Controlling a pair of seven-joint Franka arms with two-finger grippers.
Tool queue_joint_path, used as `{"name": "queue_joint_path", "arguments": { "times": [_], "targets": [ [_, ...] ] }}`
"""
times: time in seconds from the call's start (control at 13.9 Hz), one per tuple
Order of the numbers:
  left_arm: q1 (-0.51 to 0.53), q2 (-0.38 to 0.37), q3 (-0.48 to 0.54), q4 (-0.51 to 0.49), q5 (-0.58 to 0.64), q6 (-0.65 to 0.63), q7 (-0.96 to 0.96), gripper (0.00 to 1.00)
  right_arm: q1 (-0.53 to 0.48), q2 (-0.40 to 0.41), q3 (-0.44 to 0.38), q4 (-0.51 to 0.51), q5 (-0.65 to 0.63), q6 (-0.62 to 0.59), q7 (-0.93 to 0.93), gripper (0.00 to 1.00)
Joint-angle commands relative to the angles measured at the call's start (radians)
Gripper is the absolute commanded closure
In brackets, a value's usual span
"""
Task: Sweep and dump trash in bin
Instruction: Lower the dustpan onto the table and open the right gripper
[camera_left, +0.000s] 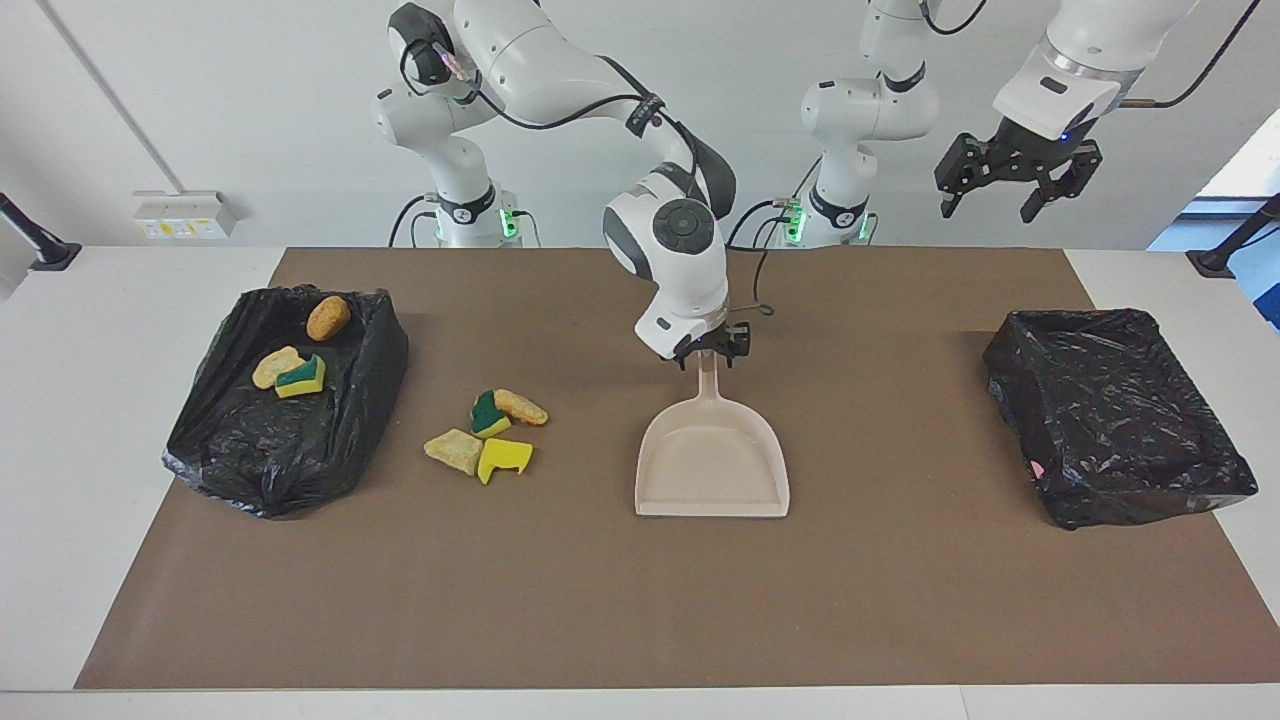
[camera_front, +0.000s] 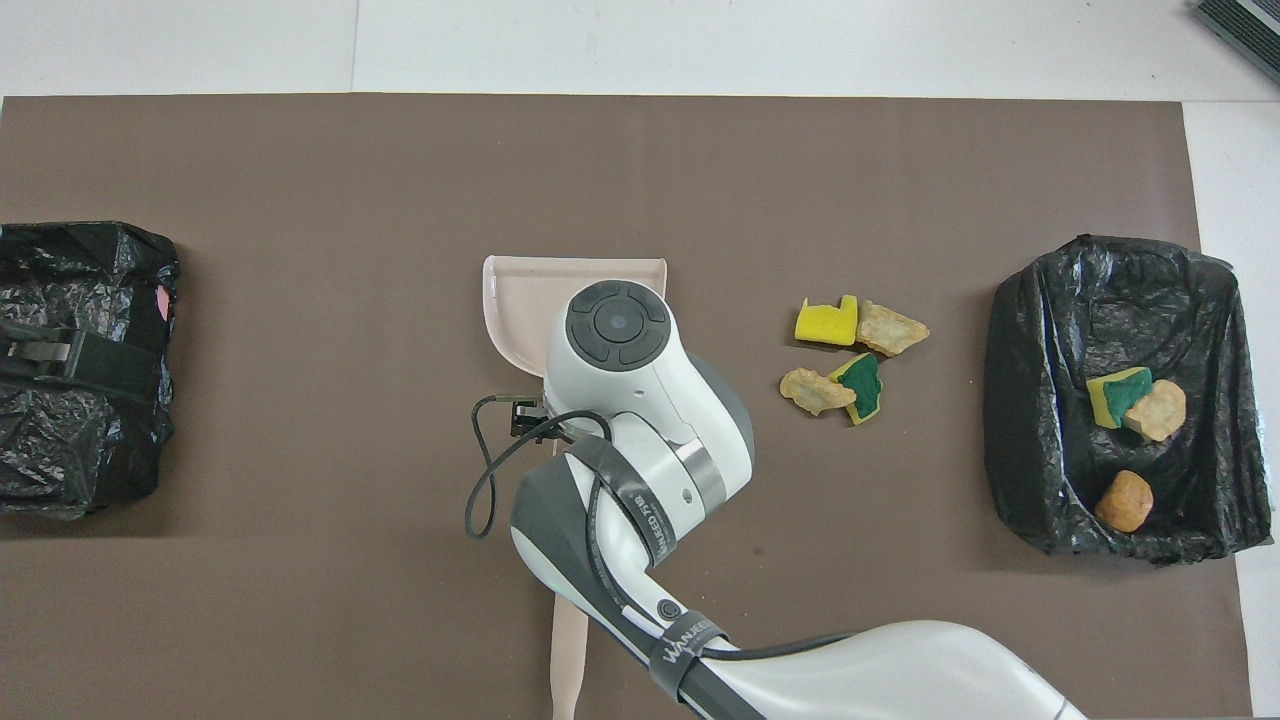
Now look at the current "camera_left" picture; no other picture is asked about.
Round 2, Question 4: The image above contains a beige plastic dustpan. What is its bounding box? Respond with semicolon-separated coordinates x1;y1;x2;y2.
634;350;792;519

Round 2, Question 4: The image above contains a black clamp stand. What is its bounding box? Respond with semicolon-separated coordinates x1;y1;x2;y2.
0;192;83;273
1186;193;1280;279

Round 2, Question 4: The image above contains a notched yellow sponge piece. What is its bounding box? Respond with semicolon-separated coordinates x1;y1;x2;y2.
476;438;534;486

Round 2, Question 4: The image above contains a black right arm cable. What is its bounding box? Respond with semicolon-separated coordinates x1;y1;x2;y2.
398;40;778;319

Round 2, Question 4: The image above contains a black bagged bin pink spot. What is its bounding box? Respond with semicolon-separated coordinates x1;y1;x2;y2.
982;307;1260;531

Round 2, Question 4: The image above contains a brown table mat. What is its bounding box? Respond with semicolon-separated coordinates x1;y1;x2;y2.
75;247;1280;691

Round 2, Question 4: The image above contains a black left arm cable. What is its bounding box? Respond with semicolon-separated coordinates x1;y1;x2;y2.
918;0;1263;109

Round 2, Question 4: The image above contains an elongated tan foam chunk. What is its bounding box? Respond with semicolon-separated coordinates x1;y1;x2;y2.
494;388;550;427

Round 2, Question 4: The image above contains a curved yellow green sponge wedge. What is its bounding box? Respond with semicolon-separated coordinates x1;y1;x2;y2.
274;353;328;400

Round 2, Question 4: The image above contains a pale beige foam chunk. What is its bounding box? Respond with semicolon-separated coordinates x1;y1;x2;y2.
251;346;305;391

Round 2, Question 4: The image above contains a brown oval foam chunk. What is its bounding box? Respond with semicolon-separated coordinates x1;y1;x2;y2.
305;295;353;343

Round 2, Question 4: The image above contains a black base power cable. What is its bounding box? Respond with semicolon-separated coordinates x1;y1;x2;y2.
725;198;801;251
387;194;441;249

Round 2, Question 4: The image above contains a jagged green topped sponge piece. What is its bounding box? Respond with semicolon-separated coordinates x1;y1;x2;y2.
471;389;513;439

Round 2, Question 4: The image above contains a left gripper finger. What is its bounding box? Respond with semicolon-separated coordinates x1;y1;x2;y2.
934;133;979;219
1018;142;1104;224

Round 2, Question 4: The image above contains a white wall conduit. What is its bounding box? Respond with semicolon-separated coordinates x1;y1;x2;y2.
38;0;187;194

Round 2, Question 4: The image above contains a white wall socket box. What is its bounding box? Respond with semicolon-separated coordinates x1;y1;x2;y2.
133;190;239;241

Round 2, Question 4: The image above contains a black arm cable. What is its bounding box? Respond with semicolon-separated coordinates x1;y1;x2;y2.
398;40;778;319
918;0;1263;109

